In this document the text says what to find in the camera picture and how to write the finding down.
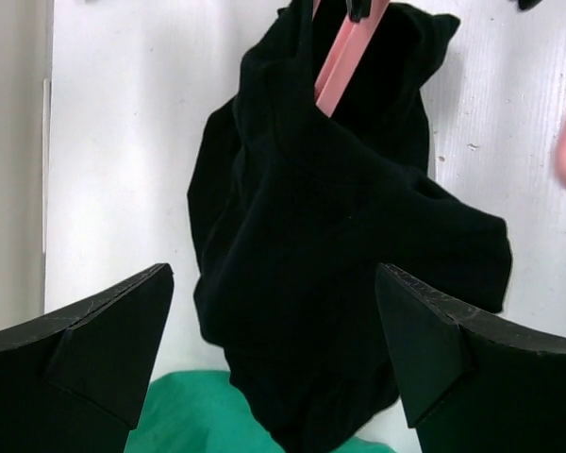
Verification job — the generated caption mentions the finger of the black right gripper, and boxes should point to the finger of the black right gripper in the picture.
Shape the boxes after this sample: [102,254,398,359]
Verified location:
[345,0,372,23]

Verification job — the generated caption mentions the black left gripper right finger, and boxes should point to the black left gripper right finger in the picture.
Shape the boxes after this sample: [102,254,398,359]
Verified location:
[375,264,566,453]

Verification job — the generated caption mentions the pink plastic hanger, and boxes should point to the pink plastic hanger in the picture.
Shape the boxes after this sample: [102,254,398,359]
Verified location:
[314,0,566,188]

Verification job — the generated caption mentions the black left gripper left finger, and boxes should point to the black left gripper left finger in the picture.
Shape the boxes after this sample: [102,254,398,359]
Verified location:
[0,263,174,453]

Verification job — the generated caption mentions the green tank top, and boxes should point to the green tank top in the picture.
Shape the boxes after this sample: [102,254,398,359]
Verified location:
[125,365,399,452]

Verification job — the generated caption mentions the black t shirt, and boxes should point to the black t shirt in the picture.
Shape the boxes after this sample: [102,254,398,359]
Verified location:
[188,1,512,452]

